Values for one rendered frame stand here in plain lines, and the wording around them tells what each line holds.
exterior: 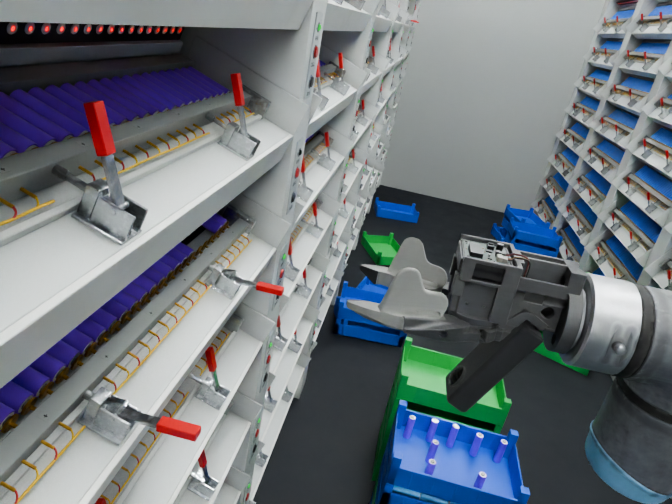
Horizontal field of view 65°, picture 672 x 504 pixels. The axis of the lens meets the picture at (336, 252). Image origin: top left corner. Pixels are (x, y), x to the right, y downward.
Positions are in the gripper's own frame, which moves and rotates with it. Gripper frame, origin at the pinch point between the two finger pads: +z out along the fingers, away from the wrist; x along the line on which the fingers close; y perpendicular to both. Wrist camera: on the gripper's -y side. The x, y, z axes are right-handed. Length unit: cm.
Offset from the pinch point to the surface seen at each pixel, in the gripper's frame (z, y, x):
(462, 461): -28, -66, -58
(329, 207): 20, -22, -100
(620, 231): -107, -41, -222
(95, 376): 20.6, -6.9, 13.9
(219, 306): 17.8, -9.7, -7.5
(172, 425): 12.5, -8.5, 15.5
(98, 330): 23.7, -5.9, 8.7
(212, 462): 21, -46, -19
